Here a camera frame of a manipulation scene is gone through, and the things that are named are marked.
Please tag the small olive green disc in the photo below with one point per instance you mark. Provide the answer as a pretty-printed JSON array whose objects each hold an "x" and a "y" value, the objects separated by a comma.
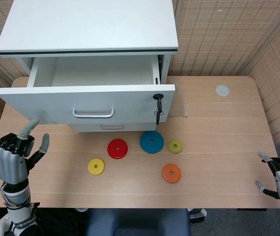
[{"x": 172, "y": 150}]

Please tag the black key in lock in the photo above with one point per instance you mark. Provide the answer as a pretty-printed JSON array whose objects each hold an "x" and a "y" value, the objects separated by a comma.
[{"x": 158, "y": 97}]

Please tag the white drawer with lock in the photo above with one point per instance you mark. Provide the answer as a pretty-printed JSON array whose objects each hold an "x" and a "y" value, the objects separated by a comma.
[{"x": 44, "y": 103}]

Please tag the orange disc with hole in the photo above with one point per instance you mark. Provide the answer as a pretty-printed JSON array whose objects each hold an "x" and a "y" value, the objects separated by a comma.
[{"x": 167, "y": 178}]

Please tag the clear plastic bag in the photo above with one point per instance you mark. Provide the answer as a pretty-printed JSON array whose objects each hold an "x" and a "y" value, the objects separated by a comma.
[{"x": 180, "y": 105}]

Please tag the white drawer with handle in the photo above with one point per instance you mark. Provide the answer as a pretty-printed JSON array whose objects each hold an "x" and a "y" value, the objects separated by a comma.
[{"x": 135, "y": 127}]

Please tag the white grey device under table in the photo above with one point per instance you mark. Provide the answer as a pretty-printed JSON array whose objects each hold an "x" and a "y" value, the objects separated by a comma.
[{"x": 197, "y": 216}]

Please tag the yellow disc with hole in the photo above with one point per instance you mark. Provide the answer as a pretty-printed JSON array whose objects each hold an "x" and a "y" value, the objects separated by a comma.
[{"x": 92, "y": 169}]

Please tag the white drawer cabinet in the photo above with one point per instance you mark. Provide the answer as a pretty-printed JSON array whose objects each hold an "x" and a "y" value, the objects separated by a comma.
[{"x": 86, "y": 22}]

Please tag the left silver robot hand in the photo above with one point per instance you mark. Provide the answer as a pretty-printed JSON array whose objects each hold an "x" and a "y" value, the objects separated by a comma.
[{"x": 8, "y": 164}]

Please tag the large blue disc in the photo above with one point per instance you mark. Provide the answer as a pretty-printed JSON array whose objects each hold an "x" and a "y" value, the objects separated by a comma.
[{"x": 146, "y": 146}]

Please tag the red disc with hole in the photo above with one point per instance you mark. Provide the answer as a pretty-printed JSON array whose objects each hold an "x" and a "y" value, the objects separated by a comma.
[{"x": 113, "y": 152}]

